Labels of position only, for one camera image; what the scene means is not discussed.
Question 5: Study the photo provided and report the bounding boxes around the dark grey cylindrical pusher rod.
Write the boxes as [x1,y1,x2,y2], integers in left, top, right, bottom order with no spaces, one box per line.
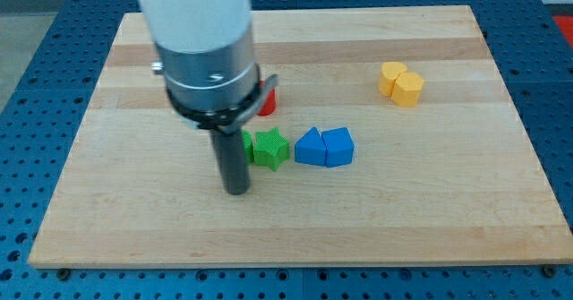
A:
[210,130,251,195]

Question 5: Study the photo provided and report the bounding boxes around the green circle block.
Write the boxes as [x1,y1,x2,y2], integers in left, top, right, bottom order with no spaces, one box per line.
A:
[242,130,254,164]

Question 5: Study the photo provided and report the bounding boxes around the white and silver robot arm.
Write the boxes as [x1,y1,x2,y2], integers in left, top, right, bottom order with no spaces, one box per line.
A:
[138,0,278,195]

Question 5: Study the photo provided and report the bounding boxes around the green star block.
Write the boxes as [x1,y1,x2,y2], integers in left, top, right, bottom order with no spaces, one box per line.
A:
[253,127,290,172]

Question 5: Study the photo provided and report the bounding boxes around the red cylinder block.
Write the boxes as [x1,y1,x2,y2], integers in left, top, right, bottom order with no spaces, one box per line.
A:
[258,90,277,116]

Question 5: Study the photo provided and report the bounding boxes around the blue triangle block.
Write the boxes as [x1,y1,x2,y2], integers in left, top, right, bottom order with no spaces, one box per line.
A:
[295,127,327,166]

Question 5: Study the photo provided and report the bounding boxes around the blue pentagon block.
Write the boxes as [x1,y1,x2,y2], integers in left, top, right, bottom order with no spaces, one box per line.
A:
[321,127,355,167]

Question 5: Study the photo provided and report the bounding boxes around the wooden board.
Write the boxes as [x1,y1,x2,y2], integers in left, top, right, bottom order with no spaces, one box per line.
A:
[28,5,572,269]

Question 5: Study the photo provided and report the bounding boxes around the yellow hexagon block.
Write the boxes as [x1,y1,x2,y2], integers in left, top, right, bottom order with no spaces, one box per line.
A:
[390,72,424,107]

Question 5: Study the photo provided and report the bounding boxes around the red object at edge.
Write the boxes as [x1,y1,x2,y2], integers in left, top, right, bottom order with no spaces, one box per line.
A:
[553,15,573,47]

